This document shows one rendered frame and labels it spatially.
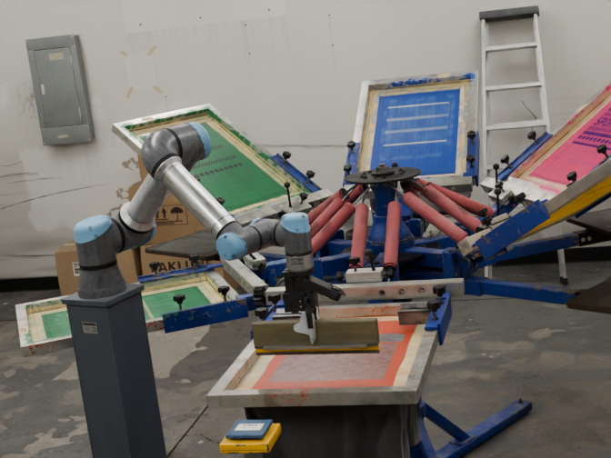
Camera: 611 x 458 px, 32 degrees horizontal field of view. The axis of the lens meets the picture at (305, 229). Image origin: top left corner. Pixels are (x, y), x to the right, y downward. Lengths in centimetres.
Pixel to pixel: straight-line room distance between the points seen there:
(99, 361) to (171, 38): 470
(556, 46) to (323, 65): 158
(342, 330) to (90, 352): 86
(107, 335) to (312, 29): 453
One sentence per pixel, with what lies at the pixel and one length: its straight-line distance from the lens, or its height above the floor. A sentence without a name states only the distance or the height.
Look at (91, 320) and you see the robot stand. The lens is 339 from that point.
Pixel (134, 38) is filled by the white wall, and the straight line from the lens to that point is 796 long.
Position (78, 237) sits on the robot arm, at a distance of 336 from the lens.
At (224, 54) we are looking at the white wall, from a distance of 774.
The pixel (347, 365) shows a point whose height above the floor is 96.
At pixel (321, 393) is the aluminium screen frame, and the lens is 292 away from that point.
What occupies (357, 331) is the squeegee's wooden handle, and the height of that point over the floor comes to 111.
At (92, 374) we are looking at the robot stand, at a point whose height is 95.
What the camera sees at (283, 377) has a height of 96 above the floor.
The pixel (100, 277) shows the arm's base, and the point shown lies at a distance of 336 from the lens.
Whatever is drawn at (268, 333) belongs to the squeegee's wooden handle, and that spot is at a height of 112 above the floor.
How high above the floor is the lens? 205
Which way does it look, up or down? 13 degrees down
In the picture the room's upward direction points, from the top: 7 degrees counter-clockwise
